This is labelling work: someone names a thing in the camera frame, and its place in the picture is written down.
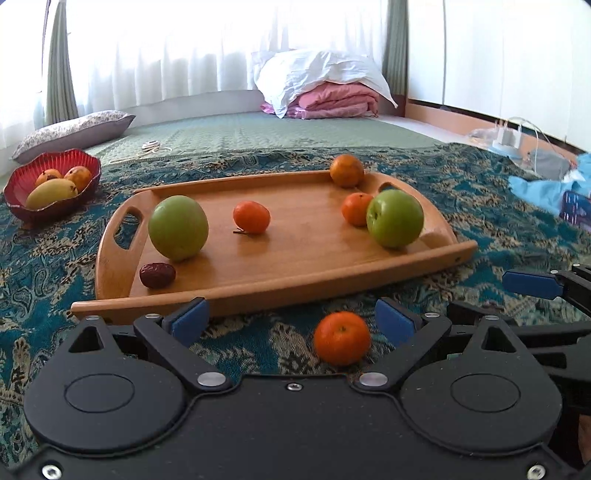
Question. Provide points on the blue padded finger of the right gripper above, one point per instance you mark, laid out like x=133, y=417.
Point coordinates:
x=571, y=285

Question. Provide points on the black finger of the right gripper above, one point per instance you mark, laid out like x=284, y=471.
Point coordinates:
x=466, y=317

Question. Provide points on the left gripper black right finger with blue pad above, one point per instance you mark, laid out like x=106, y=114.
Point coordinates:
x=414, y=338

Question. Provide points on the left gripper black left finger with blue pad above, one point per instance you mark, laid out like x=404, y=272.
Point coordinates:
x=168, y=339

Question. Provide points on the small oval orange tangerine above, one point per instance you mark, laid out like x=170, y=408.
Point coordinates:
x=251, y=217

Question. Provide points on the bright orange tangerine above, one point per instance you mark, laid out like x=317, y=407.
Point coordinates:
x=354, y=208

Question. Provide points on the dark red jujube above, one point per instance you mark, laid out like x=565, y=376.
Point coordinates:
x=157, y=275

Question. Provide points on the dark patterned packet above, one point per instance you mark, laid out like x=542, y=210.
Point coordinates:
x=576, y=210

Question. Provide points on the light blue cloth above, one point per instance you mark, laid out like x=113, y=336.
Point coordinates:
x=548, y=194

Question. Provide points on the green apple left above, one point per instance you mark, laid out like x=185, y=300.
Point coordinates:
x=178, y=228

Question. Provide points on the green apple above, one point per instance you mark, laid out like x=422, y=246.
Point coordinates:
x=178, y=228
x=395, y=219

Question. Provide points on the wooden serving tray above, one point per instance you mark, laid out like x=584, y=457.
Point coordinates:
x=307, y=253

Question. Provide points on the green apple right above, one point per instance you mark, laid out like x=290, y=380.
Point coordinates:
x=395, y=219

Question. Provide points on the grey pouch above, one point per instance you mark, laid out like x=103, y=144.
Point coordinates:
x=548, y=165

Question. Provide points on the teal paisley blanket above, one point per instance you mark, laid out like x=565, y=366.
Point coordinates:
x=46, y=269

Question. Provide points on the white charger plug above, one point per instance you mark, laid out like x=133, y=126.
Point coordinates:
x=508, y=140

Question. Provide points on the dull orange in tray corner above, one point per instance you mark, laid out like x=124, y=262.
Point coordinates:
x=346, y=171

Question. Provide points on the reddish orange mango in bowl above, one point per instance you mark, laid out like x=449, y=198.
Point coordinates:
x=80, y=176

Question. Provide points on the yellow mango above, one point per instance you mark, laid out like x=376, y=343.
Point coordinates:
x=50, y=192

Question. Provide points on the red ribbed fruit bowl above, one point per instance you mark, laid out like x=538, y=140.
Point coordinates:
x=22, y=182

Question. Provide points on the small orange fruit in bowl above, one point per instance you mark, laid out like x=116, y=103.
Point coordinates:
x=46, y=175

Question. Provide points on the green quilted bedspread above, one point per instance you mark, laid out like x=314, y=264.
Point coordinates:
x=233, y=144

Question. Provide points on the floral grey pillow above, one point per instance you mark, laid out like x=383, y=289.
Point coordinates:
x=79, y=133

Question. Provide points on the pink folded blanket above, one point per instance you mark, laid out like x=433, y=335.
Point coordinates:
x=331, y=100

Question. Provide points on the green curtain left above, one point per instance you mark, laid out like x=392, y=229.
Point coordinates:
x=60, y=102

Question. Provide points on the green curtain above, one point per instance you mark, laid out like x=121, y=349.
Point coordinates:
x=395, y=62
x=60, y=102

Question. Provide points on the green curtain right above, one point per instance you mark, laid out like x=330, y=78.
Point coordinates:
x=395, y=62

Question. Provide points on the white crumpled duvet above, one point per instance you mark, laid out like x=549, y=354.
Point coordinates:
x=288, y=74

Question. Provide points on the white sheer curtain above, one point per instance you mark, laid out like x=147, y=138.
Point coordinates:
x=126, y=54

